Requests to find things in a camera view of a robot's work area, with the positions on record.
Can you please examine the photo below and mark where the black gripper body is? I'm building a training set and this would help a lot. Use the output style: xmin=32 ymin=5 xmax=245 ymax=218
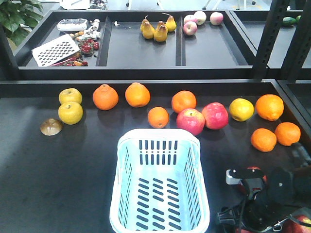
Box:
xmin=217 ymin=166 xmax=311 ymax=232

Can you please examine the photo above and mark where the dark red apple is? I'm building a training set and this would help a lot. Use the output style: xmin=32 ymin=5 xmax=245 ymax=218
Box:
xmin=282 ymin=215 xmax=311 ymax=233
xmin=237 ymin=166 xmax=268 ymax=195

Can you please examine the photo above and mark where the light blue plastic basket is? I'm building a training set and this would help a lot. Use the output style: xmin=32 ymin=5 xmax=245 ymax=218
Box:
xmin=110 ymin=129 xmax=210 ymax=233

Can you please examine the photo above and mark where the orange behind apples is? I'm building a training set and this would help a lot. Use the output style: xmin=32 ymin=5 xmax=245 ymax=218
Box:
xmin=171 ymin=90 xmax=197 ymax=113

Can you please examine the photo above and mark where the small orange left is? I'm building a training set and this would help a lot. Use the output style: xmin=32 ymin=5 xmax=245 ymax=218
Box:
xmin=251 ymin=128 xmax=277 ymax=152

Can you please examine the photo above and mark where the small orange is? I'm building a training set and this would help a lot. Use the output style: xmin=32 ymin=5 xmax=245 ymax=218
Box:
xmin=275 ymin=122 xmax=301 ymax=146
xmin=148 ymin=106 xmax=170 ymax=129
xmin=251 ymin=128 xmax=277 ymax=152

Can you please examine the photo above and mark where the small orange right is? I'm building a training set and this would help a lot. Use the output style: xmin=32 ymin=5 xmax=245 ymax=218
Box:
xmin=275 ymin=122 xmax=301 ymax=146

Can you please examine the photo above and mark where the knobbed orange right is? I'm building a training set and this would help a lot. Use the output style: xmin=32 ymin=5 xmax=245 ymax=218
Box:
xmin=255 ymin=94 xmax=284 ymax=121

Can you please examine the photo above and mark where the yellow orange fruit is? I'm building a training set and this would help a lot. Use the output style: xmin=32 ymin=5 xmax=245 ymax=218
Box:
xmin=229 ymin=98 xmax=255 ymax=122

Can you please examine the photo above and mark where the red apple right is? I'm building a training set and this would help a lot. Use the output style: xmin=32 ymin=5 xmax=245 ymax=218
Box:
xmin=202 ymin=102 xmax=228 ymax=130

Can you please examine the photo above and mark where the pink red apple left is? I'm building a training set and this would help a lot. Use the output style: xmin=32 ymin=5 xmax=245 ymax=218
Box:
xmin=176 ymin=108 xmax=205 ymax=136

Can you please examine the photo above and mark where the small orange middle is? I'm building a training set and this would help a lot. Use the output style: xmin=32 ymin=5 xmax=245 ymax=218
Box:
xmin=148 ymin=106 xmax=170 ymax=129

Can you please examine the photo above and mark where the large orange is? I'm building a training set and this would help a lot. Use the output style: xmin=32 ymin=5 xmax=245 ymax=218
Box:
xmin=125 ymin=83 xmax=151 ymax=108

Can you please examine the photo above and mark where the green avocado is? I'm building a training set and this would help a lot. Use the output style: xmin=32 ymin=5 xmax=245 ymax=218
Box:
xmin=282 ymin=17 xmax=296 ymax=27

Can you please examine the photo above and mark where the pink apple on shelf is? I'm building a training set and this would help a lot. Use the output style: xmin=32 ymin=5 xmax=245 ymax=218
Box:
xmin=183 ymin=21 xmax=198 ymax=36

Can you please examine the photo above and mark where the orange with knob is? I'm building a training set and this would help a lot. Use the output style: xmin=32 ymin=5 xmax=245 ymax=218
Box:
xmin=93 ymin=84 xmax=119 ymax=111

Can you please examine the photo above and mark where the brown pear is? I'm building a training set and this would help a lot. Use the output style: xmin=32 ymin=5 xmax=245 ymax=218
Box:
xmin=154 ymin=25 xmax=168 ymax=42

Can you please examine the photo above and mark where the yellow pear front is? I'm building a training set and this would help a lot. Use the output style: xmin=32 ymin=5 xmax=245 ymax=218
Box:
xmin=58 ymin=101 xmax=83 ymax=125

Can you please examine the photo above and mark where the yellow pear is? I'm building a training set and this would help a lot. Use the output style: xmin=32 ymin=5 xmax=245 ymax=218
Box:
xmin=58 ymin=101 xmax=83 ymax=125
xmin=59 ymin=88 xmax=82 ymax=104

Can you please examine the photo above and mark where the yellow pear rear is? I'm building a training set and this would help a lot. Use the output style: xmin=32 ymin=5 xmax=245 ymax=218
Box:
xmin=59 ymin=88 xmax=82 ymax=104

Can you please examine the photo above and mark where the black wooden produce stand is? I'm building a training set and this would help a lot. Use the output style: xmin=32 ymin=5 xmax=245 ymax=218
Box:
xmin=0 ymin=11 xmax=311 ymax=233

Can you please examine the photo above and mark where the white perforated tray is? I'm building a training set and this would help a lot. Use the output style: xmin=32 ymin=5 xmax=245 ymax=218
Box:
xmin=32 ymin=34 xmax=80 ymax=67

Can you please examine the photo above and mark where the white device box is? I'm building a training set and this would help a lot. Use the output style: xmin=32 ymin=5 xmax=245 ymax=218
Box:
xmin=57 ymin=18 xmax=88 ymax=32

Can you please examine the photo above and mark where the green potted plant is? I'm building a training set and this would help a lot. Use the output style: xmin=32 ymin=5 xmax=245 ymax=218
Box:
xmin=0 ymin=0 xmax=43 ymax=46

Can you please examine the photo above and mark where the black shelf upright post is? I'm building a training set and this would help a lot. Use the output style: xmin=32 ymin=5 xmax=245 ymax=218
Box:
xmin=251 ymin=0 xmax=290 ymax=81

